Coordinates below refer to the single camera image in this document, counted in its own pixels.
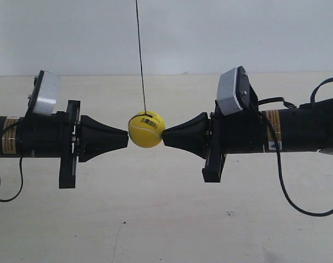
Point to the black right gripper fingers closed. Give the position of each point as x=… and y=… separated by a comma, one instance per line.
x=192, y=136

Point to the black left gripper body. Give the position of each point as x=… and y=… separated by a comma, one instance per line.
x=52, y=136

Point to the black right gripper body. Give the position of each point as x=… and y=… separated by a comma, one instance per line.
x=240, y=132

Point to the black left gripper fingers closed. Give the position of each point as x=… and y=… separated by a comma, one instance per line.
x=95, y=138

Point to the yellow tennis ball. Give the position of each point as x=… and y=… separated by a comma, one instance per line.
x=145, y=129

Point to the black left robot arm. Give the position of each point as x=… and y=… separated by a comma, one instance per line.
x=8, y=137

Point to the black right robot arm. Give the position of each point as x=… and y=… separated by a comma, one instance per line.
x=304, y=128

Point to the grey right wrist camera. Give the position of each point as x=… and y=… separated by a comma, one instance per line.
x=233, y=91

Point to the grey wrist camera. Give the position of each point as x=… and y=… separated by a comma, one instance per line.
x=44, y=96
x=233, y=91

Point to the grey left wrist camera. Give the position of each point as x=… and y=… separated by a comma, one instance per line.
x=44, y=96

